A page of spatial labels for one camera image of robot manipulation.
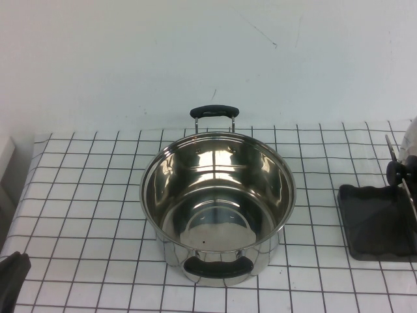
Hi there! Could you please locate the steel pot lid black knob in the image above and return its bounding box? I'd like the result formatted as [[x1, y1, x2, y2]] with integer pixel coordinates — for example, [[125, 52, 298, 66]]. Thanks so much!
[[386, 119, 417, 230]]

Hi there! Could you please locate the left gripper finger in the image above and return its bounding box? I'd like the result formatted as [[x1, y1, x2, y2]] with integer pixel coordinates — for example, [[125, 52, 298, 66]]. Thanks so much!
[[0, 250, 32, 296]]

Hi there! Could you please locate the stainless steel cooking pot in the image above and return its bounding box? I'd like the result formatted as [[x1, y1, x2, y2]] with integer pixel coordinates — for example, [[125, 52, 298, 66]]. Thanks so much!
[[139, 104, 297, 288]]

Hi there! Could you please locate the white black checked tablecloth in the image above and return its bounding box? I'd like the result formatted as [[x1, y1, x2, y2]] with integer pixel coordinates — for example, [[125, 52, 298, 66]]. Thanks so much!
[[0, 120, 417, 313]]

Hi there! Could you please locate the black tray wire lid rack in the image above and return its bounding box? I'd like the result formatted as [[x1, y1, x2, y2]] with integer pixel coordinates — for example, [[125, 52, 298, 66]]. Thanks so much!
[[338, 133, 417, 261]]

